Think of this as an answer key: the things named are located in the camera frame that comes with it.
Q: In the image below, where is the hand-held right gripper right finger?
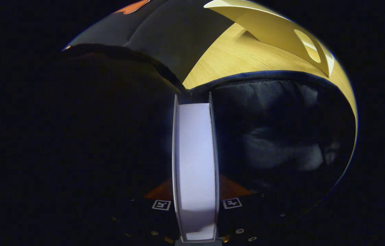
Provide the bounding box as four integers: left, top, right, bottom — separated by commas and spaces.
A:
217, 176, 288, 244

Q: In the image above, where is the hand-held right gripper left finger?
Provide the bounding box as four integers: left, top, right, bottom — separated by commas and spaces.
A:
110, 178, 179, 245

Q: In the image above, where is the blue schoolbag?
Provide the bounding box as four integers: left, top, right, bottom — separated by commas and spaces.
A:
42, 44, 358, 240

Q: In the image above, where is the grey book with white spine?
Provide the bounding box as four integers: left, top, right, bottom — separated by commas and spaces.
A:
173, 93, 220, 243

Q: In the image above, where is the white bookshelf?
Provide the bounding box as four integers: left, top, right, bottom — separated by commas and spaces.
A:
203, 0, 335, 77

